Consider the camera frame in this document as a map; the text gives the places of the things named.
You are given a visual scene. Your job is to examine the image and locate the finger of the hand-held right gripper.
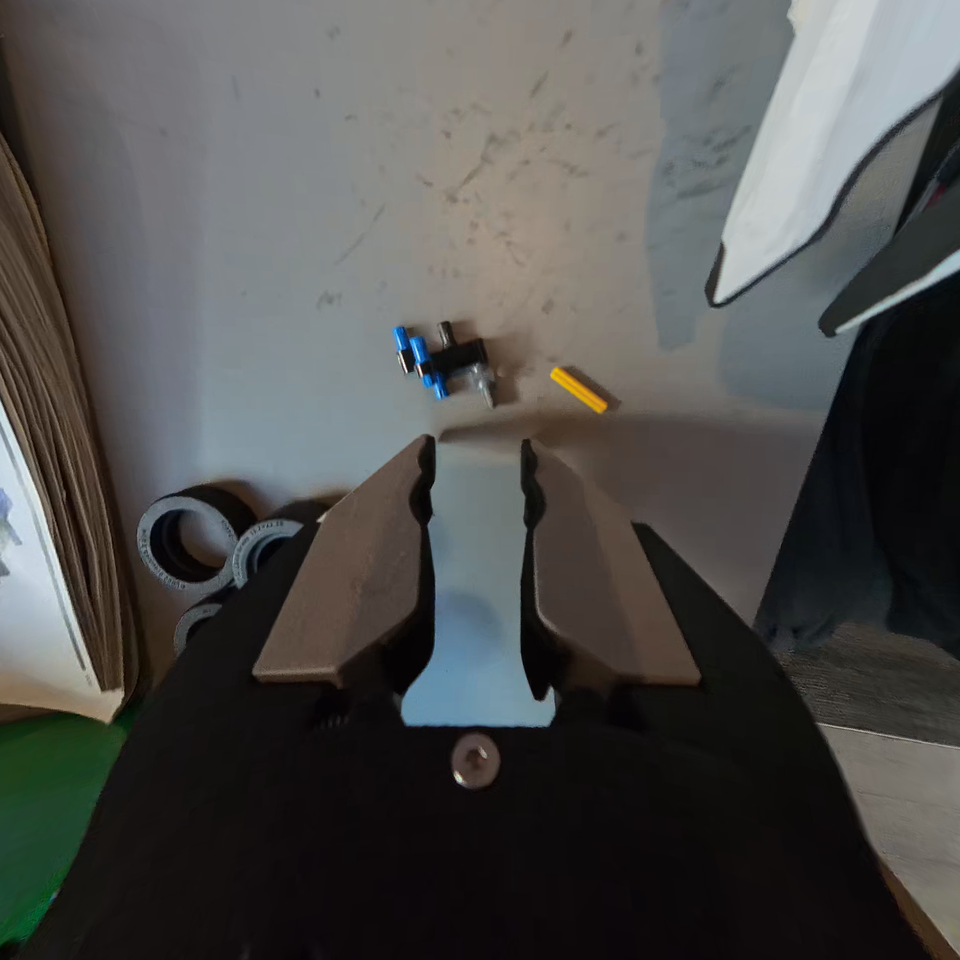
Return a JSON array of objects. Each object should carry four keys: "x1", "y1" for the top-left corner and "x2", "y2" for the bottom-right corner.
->
[
  {"x1": 705, "y1": 0, "x2": 960, "y2": 309},
  {"x1": 817, "y1": 191, "x2": 960, "y2": 339}
]

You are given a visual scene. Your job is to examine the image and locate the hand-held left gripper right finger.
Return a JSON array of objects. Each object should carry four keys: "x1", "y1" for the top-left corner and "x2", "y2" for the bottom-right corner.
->
[{"x1": 519, "y1": 438, "x2": 703, "y2": 704}]

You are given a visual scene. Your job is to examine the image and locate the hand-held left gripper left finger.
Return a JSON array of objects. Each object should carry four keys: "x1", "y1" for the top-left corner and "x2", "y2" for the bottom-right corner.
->
[{"x1": 252, "y1": 432, "x2": 438, "y2": 689}]

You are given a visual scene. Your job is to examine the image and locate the yellow brick axle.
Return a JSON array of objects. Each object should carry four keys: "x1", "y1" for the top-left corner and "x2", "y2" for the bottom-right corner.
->
[{"x1": 549, "y1": 365, "x2": 612, "y2": 416}]

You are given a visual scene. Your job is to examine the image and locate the black brick assembly blue pins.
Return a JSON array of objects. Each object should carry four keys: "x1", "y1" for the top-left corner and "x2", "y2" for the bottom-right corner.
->
[{"x1": 390, "y1": 320, "x2": 498, "y2": 406}]

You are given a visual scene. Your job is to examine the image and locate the green storage bin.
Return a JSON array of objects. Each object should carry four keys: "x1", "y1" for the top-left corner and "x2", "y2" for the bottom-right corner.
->
[{"x1": 0, "y1": 703, "x2": 138, "y2": 948}]

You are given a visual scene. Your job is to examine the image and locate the grey desk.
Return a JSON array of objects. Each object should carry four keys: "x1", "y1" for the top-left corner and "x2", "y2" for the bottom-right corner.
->
[{"x1": 0, "y1": 0, "x2": 901, "y2": 730}]

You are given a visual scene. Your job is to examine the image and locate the black rubber toy tyre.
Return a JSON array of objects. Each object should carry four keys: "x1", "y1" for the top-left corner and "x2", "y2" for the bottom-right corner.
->
[
  {"x1": 136, "y1": 485, "x2": 261, "y2": 595},
  {"x1": 231, "y1": 516, "x2": 306, "y2": 591},
  {"x1": 173, "y1": 598, "x2": 228, "y2": 659}
]

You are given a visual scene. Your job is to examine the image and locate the open instruction booklet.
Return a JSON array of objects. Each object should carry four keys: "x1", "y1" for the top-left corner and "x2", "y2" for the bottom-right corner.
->
[{"x1": 0, "y1": 133, "x2": 141, "y2": 724}]

